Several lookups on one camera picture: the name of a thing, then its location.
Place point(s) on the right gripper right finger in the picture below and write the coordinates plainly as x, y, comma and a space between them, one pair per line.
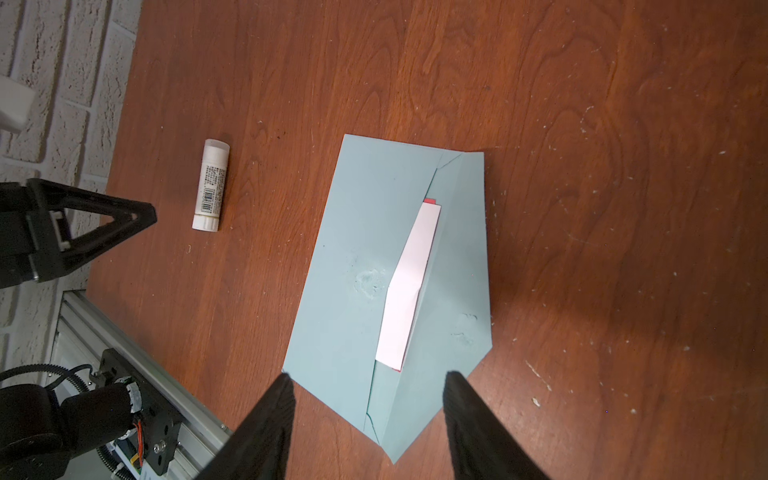
480, 446

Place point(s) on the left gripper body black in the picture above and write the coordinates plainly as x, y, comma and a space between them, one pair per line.
19, 252

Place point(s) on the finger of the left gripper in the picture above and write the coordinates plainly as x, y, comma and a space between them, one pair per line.
70, 226

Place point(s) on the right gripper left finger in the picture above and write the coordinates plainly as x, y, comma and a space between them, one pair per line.
259, 447

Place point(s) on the pink white letter card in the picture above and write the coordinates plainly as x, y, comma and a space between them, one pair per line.
405, 286

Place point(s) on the white glue stick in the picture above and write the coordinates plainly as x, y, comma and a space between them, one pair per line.
211, 186

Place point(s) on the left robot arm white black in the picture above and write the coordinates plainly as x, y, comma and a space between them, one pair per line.
44, 427

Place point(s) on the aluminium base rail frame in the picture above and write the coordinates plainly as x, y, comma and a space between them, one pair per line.
181, 435

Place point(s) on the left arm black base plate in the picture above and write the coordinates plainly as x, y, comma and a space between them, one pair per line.
149, 446

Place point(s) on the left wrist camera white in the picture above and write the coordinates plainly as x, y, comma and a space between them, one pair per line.
15, 103

